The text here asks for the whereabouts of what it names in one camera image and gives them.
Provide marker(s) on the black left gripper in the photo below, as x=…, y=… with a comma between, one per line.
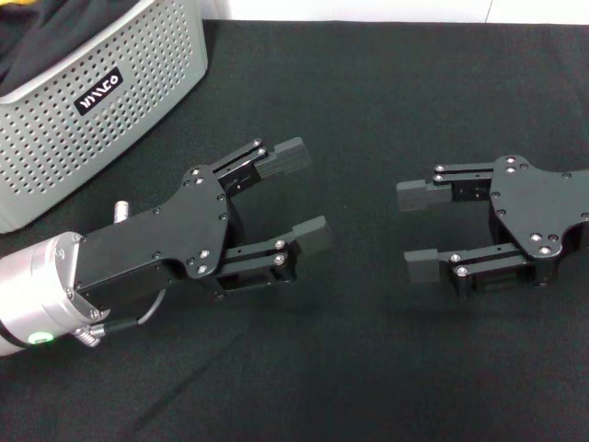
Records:
x=175, y=230

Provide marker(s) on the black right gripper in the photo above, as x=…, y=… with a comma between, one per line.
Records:
x=534, y=202

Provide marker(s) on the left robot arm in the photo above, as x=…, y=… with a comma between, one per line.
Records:
x=27, y=285

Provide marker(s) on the black tablecloth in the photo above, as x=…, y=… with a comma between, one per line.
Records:
x=368, y=345

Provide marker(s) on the grey perforated storage box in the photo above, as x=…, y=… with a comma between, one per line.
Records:
x=152, y=73

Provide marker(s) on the dark cloth pile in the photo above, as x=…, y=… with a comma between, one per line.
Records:
x=50, y=37

